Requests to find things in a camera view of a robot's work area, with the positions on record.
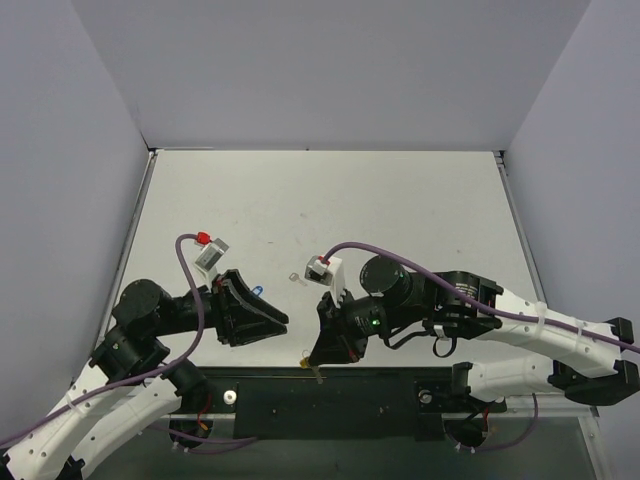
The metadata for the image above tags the purple cable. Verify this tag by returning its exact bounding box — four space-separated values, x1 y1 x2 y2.
0 230 211 441
319 242 640 354

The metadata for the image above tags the silver key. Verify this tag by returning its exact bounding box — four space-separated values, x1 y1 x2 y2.
289 272 307 286
310 366 323 385

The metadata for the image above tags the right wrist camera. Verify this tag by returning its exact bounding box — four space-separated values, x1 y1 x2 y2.
304 256 346 305

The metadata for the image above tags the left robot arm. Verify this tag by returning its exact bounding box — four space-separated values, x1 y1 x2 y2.
1 270 289 479

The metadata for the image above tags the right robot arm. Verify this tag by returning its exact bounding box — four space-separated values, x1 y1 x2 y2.
301 255 639 409

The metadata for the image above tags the loose silver key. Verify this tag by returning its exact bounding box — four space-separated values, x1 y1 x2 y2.
289 272 307 286

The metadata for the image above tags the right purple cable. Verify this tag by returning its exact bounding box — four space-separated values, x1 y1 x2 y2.
319 242 640 354

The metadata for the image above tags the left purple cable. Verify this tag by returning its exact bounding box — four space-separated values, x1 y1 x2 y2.
0 230 211 441

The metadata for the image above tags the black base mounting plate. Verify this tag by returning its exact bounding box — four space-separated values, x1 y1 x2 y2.
149 365 551 444

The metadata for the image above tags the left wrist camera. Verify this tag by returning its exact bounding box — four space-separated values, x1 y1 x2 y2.
193 238 229 286

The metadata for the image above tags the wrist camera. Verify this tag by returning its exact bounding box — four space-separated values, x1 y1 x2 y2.
304 256 346 305
193 238 229 286

